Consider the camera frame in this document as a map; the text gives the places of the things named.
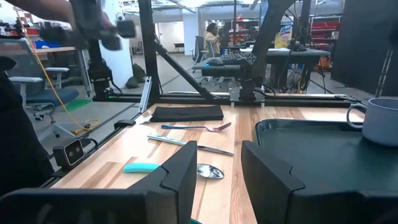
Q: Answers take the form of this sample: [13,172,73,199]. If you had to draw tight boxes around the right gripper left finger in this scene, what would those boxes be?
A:
[0,140,198,224]

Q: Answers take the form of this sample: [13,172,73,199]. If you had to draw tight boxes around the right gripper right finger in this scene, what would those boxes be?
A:
[241,139,398,224]

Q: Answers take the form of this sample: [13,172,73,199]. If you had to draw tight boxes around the spoon with teal handle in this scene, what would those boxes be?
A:
[123,161,225,180]

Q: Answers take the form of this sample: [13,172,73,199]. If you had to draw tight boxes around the black cloth napkin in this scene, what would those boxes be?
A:
[135,105,224,125]

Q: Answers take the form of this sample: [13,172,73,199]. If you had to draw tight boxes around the iridescent fork blue handle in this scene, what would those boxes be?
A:
[160,121,233,133]

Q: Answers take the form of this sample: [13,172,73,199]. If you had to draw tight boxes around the person's forearm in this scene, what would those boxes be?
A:
[0,0,77,24]

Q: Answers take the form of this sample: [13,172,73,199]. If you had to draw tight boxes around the dark green tray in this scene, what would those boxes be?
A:
[254,118,398,192]

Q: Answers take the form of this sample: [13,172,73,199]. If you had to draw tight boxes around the silver aluminium extrusion bar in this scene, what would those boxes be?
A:
[137,75,154,113]

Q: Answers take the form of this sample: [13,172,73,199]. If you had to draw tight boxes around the dark backpack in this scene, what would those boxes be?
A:
[125,63,147,90]

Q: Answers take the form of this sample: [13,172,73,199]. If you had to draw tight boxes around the green floor mat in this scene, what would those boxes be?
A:
[60,98,94,113]

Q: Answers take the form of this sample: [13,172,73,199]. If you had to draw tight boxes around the grey mug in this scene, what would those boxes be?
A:
[346,97,398,147]

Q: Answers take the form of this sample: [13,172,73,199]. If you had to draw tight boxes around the white pillar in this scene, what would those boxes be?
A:
[99,0,134,90]

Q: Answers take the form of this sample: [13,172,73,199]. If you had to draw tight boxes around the black keyboard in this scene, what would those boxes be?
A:
[222,51,249,65]

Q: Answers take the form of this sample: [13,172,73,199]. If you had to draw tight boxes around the black desk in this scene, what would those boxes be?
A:
[192,48,331,94]

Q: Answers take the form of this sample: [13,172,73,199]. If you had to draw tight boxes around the black office chair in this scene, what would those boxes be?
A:
[190,35,206,65]

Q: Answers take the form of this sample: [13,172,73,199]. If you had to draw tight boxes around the white blue office chair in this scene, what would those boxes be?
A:
[0,39,91,141]

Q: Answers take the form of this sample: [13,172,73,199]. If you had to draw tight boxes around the person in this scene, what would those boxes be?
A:
[203,22,229,58]
[0,55,55,197]

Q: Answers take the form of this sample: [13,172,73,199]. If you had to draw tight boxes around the yellow blue package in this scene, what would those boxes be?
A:
[274,24,294,49]

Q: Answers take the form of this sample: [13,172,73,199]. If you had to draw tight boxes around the storage shelf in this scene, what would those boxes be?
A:
[228,18,261,44]

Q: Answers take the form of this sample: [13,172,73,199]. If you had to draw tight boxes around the black partition panel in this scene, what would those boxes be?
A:
[330,0,398,97]

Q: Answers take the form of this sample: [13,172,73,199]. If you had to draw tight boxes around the shelf with red bins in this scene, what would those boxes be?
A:
[309,14,341,47]

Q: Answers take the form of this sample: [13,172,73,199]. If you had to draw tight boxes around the wooden workbench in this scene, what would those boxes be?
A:
[34,45,93,96]

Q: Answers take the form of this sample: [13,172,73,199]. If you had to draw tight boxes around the blue storage bin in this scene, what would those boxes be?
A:
[34,39,62,49]

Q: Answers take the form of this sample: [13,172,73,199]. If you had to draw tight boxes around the black table-level camera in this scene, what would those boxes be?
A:
[52,138,86,170]

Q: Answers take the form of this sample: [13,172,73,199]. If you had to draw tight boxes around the yellow cable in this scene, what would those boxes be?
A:
[14,6,101,135]

